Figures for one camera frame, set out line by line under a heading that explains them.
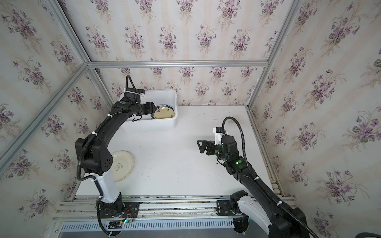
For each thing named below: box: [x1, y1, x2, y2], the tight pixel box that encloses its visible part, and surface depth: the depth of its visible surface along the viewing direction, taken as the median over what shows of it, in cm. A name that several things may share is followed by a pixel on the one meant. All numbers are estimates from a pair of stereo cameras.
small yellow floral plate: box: [153, 107, 175, 119], surface depth 112 cm
